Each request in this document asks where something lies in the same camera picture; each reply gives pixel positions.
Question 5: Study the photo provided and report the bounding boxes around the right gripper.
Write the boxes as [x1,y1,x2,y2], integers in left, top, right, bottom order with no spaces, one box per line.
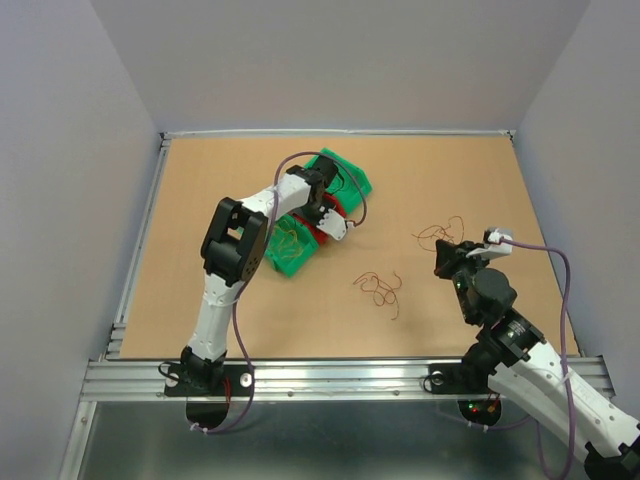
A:
[433,237,491,323]

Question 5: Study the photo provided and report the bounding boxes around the yellow cables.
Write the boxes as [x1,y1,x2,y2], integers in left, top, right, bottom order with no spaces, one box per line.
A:
[269,215,307,264]

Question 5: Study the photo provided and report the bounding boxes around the cable bundle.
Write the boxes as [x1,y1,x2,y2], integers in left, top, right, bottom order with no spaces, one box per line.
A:
[352,270,404,320]

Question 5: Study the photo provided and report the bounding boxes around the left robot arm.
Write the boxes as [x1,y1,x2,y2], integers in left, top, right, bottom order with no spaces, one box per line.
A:
[180,152,347,394]

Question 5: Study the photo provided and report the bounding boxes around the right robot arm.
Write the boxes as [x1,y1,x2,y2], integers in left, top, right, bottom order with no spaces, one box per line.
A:
[434,231,639,479]

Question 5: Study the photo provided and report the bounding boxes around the red bin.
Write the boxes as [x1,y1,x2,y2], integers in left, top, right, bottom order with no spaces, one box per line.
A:
[291,193,346,246]

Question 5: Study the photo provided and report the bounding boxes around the near green bin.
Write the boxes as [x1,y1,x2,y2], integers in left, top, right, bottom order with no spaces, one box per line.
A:
[265,215,319,278]

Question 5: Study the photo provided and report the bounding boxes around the green bin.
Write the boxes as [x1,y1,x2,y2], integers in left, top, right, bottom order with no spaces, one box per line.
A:
[321,148,373,214]
[265,215,319,278]

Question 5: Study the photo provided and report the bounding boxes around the far green bin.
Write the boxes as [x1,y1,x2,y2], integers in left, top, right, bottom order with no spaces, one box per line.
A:
[321,148,373,214]

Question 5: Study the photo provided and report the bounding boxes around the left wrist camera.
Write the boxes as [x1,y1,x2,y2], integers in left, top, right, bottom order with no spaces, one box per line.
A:
[316,209,355,241]

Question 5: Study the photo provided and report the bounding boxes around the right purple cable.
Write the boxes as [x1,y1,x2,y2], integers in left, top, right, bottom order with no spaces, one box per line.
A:
[499,238,576,480]

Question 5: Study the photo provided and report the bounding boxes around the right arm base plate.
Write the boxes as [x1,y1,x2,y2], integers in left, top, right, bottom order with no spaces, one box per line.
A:
[422,362,498,395]

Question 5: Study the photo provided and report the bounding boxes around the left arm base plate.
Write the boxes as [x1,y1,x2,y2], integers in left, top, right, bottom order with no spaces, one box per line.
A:
[158,362,254,399]

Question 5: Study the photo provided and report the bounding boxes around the aluminium rail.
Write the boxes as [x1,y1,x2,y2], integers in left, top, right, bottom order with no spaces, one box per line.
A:
[79,355,615,402]

